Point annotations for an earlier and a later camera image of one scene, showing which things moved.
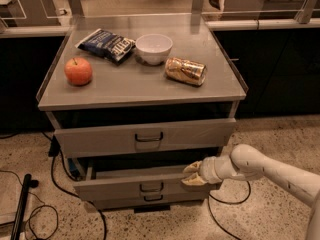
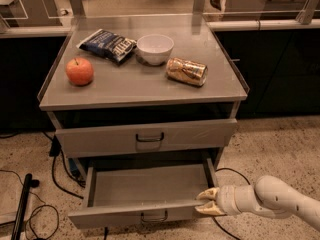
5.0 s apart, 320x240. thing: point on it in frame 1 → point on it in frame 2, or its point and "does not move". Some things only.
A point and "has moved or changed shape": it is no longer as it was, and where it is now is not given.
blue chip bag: (107, 45) does not move
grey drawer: (142, 186) has moved or changed shape
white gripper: (209, 171) → (227, 200)
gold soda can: (186, 71) does not move
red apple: (78, 71) does not move
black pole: (27, 184) does not move
